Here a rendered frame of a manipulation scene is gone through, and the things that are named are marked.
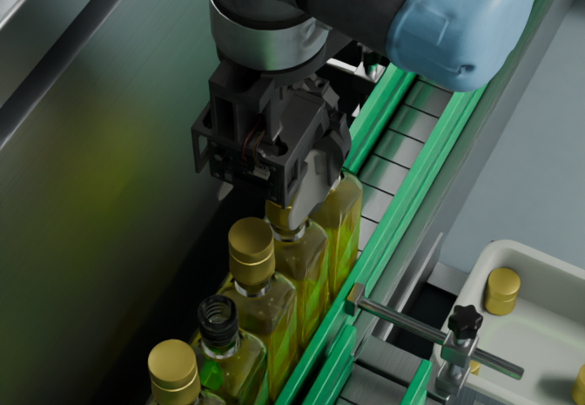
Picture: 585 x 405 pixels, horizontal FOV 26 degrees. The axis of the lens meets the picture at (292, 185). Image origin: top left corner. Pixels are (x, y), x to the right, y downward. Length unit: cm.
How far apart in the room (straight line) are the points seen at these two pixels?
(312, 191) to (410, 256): 36
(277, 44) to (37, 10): 15
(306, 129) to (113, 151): 18
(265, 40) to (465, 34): 15
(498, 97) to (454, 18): 75
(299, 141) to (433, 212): 49
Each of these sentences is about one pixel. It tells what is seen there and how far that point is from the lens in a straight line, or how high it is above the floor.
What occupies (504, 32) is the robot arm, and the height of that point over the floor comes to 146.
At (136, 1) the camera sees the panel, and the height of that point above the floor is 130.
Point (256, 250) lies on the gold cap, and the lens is 94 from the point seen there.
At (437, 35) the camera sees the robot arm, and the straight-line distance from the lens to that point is 66.
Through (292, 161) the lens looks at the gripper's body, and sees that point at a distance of 84.
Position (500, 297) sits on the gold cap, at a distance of 135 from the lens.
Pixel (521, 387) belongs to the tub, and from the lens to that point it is 134.
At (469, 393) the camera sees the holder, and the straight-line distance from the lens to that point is 128.
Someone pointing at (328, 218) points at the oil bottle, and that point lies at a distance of 106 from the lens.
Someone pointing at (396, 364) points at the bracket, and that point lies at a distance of 121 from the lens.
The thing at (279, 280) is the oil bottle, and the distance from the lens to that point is 101.
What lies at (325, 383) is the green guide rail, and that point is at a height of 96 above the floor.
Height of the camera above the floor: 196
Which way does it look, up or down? 55 degrees down
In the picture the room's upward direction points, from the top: straight up
